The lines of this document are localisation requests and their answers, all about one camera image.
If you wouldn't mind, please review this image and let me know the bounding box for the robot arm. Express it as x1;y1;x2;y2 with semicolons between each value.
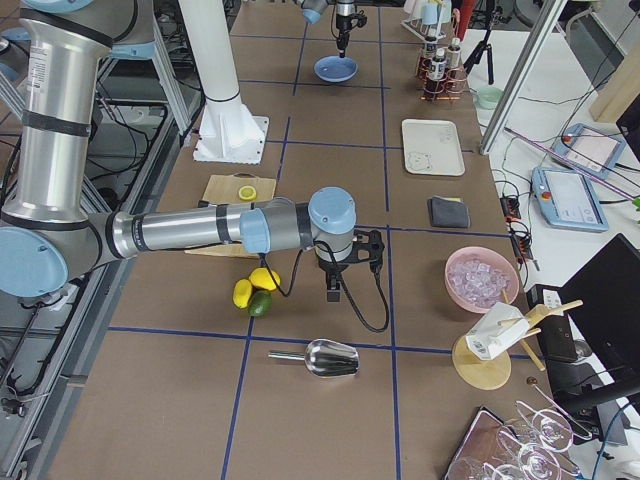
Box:
295;0;368;58
1;1;384;298

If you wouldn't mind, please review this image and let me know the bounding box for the bottle front in rack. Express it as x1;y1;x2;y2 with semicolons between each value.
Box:
429;48;446;81

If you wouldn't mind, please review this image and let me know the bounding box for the bottle left in rack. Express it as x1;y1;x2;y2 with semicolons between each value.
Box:
422;35;438;77

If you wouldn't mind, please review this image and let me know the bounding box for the teach pendant tablet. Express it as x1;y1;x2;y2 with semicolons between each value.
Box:
552;123;626;180
531;167;609;233

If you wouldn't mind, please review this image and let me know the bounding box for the pink bowl with ice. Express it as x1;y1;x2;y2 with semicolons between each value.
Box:
444;246;520;313

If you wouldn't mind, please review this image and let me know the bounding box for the half lemon slice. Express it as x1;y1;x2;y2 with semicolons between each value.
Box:
237;185;258;202

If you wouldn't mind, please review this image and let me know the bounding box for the grey folded cloth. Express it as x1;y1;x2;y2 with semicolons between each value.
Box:
427;196;471;228

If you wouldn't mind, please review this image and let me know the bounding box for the cream bear tray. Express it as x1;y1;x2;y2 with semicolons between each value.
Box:
401;119;465;176

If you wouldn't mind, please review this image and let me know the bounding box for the yellow lemon front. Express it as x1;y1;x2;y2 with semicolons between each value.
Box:
249;267;281;291

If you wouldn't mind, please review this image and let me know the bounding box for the black tripod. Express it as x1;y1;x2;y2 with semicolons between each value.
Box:
463;0;502;85

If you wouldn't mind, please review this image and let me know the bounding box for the green bowl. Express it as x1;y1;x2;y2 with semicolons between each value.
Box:
475;85;503;110

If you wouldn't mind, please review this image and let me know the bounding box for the bottle in rack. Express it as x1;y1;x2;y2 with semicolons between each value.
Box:
446;37;461;76
429;48;446;81
422;35;438;77

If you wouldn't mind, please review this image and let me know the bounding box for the green avocado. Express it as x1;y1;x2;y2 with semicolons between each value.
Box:
247;290;272;317

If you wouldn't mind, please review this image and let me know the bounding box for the aluminium frame post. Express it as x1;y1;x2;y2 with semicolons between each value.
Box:
479;0;567;155

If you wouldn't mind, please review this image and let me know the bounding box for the wooden stand with carton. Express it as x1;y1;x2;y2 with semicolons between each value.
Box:
452;300;583;390

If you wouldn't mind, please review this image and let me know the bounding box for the blue plate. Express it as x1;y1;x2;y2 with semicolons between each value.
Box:
314;56;358;83

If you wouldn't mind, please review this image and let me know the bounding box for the black monitor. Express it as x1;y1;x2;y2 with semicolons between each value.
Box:
558;233;639;413

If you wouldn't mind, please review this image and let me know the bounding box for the white wire cup rack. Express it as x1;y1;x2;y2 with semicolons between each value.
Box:
401;0;453;39

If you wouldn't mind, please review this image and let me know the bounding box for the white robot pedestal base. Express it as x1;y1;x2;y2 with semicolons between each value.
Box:
179;0;269;165

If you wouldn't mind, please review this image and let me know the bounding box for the copper wire bottle rack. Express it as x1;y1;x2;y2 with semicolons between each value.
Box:
416;48;467;102

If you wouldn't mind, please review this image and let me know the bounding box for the yellow lemon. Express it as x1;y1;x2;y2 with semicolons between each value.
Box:
232;278;253;309
249;267;281;291

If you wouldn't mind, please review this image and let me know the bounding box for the bottle right in rack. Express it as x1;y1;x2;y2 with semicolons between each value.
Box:
446;37;461;76

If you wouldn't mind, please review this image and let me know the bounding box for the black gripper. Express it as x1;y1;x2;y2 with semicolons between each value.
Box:
314;229;385;302
332;2;367;58

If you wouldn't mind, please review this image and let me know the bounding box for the near teach pendant tablet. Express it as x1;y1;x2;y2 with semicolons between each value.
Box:
531;167;609;233

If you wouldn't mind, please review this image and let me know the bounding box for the metal scoop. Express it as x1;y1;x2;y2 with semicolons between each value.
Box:
268;339;360;378

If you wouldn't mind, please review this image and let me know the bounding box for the far teach pendant tablet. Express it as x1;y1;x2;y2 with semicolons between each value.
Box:
552;123;626;180

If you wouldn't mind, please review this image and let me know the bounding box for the yellow lemon back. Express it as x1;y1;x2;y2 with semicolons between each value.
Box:
232;278;253;309

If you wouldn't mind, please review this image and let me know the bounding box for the wooden cutting board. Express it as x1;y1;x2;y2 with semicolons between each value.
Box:
183;173;278;260

